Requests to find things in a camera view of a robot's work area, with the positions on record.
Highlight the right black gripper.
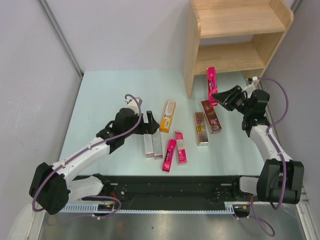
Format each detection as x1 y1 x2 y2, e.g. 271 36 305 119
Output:
211 84 252 115

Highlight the pink toothpaste box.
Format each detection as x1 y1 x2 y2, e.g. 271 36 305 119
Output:
206 66 218 108
162 138 177 173
175 131 187 165

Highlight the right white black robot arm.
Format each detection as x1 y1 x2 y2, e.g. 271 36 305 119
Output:
211 85 304 208

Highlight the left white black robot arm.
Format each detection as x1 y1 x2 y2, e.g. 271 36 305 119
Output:
29 107 160 215

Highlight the wooden two-tier shelf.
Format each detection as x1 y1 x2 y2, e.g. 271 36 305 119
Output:
183 0 294 98

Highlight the right silver toothpaste box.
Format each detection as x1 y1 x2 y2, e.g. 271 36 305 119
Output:
151 130 163 159

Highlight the silver toothpaste box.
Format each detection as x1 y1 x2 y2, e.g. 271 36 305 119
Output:
151 130 163 159
143 134 154 158

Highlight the orange toothpaste box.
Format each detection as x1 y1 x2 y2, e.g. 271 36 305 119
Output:
159 100 176 133

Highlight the left silver toothpaste box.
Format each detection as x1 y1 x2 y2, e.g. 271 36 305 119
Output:
143 134 154 158

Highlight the red 3D toothpaste box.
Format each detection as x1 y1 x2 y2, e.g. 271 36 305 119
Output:
201 100 222 134

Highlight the gold R&O toothpaste box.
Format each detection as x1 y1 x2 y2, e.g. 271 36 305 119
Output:
194 112 209 146

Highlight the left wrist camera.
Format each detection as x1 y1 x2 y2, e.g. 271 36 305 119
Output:
124 96 143 115

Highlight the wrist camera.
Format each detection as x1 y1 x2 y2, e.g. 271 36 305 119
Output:
242 76 260 94
124 96 143 115

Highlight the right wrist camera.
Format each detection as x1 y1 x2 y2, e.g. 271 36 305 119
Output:
242 76 260 94

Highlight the white slotted cable duct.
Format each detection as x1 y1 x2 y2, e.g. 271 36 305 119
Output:
60 201 251 214

